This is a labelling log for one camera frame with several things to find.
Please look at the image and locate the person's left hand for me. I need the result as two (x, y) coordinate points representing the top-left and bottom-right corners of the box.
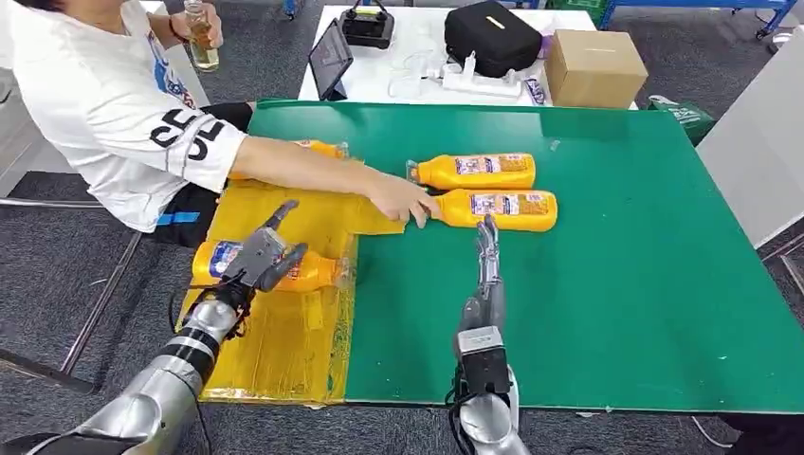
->
(169, 3), (224, 51)

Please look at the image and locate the black bulky object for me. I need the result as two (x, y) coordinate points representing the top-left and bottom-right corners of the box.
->
(722, 414), (804, 455)

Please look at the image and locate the black handheld controller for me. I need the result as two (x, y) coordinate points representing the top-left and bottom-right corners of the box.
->
(338, 0), (396, 51)

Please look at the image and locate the green carrier bag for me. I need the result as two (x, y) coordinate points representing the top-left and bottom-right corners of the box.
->
(648, 94), (718, 147)

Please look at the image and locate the white cable coil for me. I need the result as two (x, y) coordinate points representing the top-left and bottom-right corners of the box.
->
(388, 49), (442, 100)

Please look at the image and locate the person's right hand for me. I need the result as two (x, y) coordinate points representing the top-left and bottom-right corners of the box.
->
(367, 173), (442, 229)

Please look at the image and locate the metal chair frame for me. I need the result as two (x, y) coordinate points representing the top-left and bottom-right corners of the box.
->
(0, 197), (144, 395)

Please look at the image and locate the white floor cable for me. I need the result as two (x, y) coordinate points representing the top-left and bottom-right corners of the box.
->
(690, 416), (738, 449)

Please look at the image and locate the person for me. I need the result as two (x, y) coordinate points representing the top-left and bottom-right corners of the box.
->
(0, 0), (442, 249)

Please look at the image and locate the grey table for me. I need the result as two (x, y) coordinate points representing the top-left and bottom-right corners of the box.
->
(695, 25), (804, 297)

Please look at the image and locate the white table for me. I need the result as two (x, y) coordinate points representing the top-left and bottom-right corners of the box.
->
(297, 5), (640, 111)

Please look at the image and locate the black zip bag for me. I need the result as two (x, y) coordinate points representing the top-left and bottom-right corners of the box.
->
(443, 0), (544, 79)

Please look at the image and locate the black tablet on stand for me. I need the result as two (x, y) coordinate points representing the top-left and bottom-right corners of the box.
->
(307, 18), (355, 102)

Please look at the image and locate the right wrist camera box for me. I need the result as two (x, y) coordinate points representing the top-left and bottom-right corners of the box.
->
(456, 326), (511, 397)

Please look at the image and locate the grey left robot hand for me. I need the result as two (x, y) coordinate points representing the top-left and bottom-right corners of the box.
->
(219, 199), (310, 297)

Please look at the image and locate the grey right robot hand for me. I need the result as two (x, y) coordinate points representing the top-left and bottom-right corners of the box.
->
(457, 214), (507, 334)

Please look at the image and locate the white power strip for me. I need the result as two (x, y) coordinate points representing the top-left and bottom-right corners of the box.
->
(441, 51), (523, 99)

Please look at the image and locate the green table mat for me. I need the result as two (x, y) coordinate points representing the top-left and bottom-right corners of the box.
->
(247, 99), (804, 416)

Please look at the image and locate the brown cardboard box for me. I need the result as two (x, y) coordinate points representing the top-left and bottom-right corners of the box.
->
(544, 28), (650, 110)

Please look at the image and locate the blue metal frame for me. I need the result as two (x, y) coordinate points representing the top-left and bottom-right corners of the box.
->
(596, 0), (797, 36)

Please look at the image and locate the clear glass tea bottle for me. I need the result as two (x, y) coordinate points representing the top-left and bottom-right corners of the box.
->
(183, 0), (221, 74)

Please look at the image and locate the yellow plastic sheet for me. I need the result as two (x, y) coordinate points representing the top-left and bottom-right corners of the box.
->
(177, 154), (407, 407)

